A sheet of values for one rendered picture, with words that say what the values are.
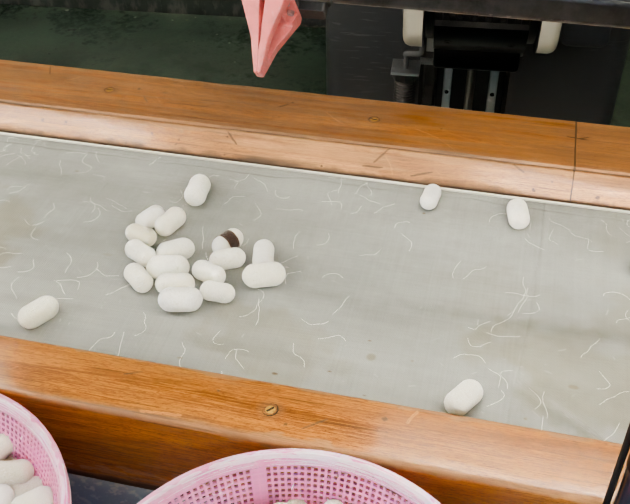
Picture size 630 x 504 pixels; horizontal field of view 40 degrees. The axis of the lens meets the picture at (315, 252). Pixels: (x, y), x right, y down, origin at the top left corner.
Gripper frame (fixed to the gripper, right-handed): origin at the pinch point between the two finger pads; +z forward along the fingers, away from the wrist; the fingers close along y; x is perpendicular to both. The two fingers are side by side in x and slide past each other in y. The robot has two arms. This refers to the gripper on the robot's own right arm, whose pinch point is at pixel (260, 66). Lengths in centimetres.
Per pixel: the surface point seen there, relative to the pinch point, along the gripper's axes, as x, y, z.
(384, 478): -16.5, 18.9, 33.4
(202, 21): 179, -79, -77
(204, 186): 3.5, -4.5, 11.4
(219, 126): 9.3, -6.1, 3.7
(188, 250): -2.2, -2.8, 18.5
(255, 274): -4.0, 4.2, 19.9
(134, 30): 172, -98, -69
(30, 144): 8.1, -26.5, 8.4
